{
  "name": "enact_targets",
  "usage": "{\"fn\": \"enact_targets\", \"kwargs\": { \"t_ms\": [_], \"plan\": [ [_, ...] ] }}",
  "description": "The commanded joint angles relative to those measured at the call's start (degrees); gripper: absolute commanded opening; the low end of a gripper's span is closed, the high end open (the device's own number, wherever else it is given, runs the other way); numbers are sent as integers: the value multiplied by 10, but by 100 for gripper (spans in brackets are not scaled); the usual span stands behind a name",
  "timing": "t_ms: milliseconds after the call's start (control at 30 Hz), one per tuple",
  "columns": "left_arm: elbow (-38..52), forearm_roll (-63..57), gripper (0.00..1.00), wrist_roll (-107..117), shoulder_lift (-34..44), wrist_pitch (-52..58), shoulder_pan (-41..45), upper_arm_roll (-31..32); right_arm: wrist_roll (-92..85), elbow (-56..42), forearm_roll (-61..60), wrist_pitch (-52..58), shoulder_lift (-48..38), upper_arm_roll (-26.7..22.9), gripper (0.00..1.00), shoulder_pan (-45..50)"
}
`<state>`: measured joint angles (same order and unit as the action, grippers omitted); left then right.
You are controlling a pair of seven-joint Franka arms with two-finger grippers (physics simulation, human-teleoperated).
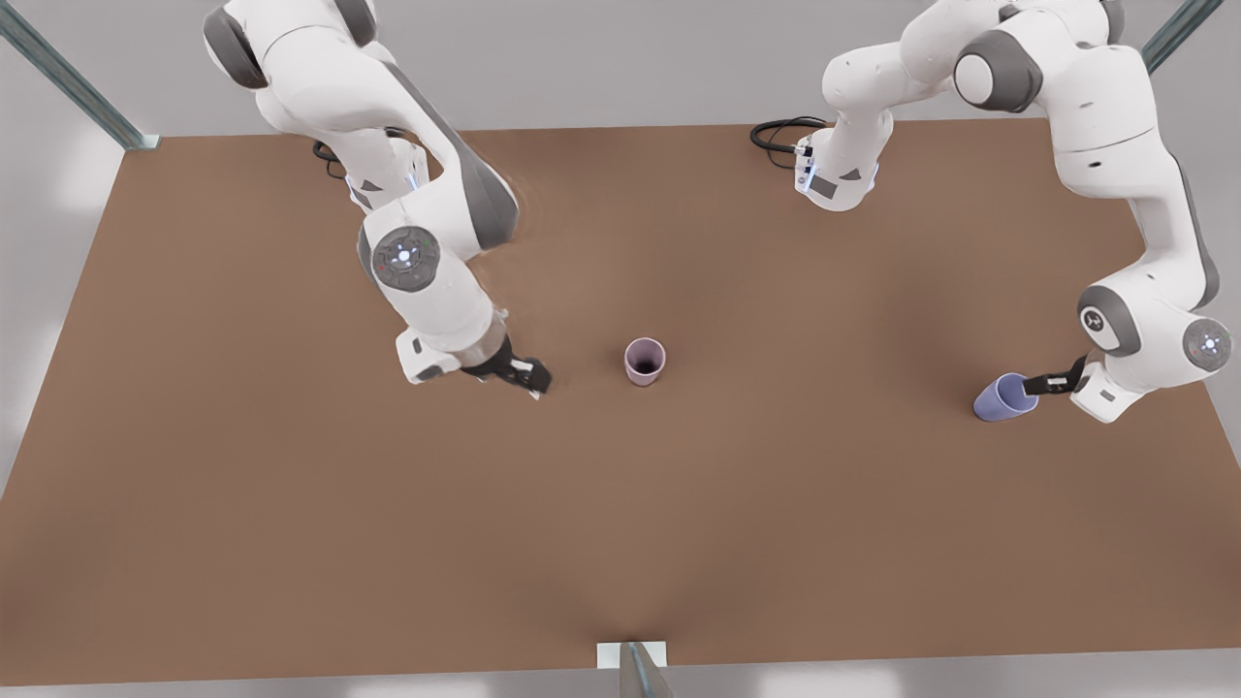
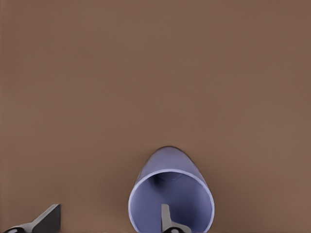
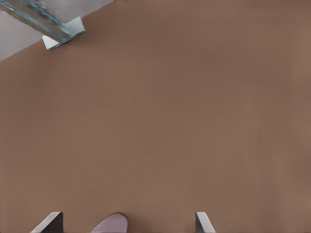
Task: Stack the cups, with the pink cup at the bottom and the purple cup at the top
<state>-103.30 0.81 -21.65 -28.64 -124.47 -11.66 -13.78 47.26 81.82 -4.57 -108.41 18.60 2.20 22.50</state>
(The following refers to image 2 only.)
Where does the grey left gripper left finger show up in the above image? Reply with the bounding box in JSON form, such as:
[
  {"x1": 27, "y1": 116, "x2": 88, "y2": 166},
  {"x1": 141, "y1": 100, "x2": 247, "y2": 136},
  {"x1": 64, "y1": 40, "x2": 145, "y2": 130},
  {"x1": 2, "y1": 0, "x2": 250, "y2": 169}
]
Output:
[{"x1": 1, "y1": 203, "x2": 61, "y2": 233}]

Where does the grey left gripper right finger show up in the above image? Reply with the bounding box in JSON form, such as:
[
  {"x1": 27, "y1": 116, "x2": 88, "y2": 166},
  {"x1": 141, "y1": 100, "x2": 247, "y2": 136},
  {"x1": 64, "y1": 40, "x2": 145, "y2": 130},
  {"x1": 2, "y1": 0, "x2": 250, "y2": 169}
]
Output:
[{"x1": 161, "y1": 203, "x2": 191, "y2": 233}]

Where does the purple cup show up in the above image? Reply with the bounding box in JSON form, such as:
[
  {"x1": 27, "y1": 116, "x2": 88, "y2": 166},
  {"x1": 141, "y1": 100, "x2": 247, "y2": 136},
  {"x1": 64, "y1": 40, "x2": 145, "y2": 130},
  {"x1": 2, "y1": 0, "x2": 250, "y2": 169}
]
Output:
[{"x1": 128, "y1": 146, "x2": 216, "y2": 233}]

